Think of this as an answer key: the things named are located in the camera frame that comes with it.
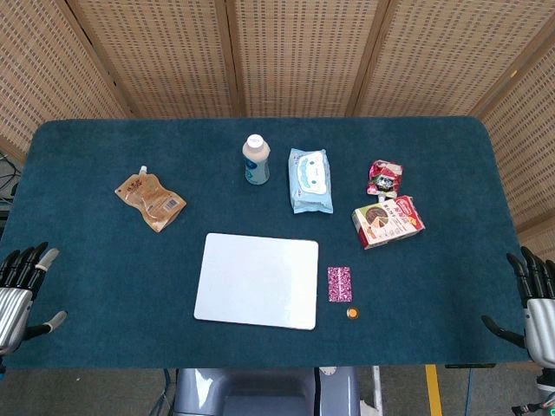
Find white rectangular tray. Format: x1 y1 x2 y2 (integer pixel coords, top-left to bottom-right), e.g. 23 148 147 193
193 232 320 331

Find black background cables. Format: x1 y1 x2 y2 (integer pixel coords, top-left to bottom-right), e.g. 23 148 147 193
0 151 23 218

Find red crumpled snack bag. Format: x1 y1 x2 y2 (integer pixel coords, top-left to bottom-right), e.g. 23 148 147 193
366 159 403 199

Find bamboo folding screen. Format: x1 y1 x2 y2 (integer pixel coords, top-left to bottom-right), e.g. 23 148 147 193
0 0 555 263

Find magenta patterned packet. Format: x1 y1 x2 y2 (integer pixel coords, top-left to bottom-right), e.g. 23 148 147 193
327 266 353 303

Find white milk drink bottle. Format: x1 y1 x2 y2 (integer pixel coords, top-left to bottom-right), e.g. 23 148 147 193
241 133 272 186

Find teal table cloth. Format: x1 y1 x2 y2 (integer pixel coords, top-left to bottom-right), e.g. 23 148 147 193
0 115 535 371

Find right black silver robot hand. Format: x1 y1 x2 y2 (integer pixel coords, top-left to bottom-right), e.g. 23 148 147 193
480 245 555 369

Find red white food carton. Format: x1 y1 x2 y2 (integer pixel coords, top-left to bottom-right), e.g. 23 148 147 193
351 194 427 250

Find brown spout pouch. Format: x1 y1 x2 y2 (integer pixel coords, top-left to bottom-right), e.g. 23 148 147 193
114 165 187 233

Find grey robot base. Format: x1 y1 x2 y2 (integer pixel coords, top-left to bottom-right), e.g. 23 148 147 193
173 367 362 416

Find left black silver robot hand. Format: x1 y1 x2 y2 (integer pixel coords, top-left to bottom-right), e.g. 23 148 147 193
0 241 69 356

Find light blue wet wipes pack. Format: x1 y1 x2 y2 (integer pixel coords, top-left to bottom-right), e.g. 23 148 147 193
288 147 334 215

